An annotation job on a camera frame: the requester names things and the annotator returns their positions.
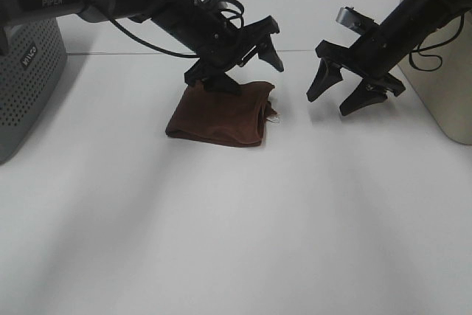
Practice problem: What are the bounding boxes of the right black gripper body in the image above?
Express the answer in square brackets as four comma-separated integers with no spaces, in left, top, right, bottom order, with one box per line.
[316,0,430,82]

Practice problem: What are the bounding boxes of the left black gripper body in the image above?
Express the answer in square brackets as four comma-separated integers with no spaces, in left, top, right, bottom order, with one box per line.
[150,0,279,85]

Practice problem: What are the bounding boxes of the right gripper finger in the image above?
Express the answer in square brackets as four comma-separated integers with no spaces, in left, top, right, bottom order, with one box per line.
[339,80,387,116]
[307,59,342,102]

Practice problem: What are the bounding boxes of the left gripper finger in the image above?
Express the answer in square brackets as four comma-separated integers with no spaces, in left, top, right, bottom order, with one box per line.
[204,73,241,96]
[257,36,284,72]

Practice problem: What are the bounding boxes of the brown towel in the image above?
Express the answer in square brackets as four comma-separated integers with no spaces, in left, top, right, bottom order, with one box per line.
[165,81,277,148]

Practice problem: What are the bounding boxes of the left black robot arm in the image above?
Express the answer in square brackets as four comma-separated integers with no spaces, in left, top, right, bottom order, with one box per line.
[1,0,284,94]

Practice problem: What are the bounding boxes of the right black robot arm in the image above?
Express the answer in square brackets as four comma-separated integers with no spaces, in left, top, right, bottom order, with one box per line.
[307,0,471,116]

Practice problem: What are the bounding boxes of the beige storage bin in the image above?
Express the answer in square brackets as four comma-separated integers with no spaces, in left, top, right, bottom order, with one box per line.
[398,11,471,145]

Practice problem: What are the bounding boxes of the grey perforated laundry basket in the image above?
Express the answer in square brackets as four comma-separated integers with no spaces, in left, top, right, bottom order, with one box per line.
[1,18,67,164]

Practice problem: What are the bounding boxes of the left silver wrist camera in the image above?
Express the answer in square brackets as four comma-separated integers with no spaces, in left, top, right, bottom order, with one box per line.
[202,0,226,12]

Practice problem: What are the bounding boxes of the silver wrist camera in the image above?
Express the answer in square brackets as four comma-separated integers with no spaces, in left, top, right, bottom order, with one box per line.
[336,7,378,35]
[202,0,226,12]

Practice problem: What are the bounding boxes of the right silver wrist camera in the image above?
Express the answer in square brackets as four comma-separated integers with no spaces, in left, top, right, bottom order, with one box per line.
[336,7,378,35]

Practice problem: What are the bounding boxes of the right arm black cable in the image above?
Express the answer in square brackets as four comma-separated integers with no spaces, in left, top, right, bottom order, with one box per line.
[408,8,469,72]

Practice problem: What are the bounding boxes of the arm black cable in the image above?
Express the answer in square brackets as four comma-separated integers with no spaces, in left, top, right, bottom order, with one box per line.
[51,0,246,60]
[408,8,469,72]

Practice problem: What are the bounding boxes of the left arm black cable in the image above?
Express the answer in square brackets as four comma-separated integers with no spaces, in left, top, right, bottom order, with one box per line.
[51,0,246,60]

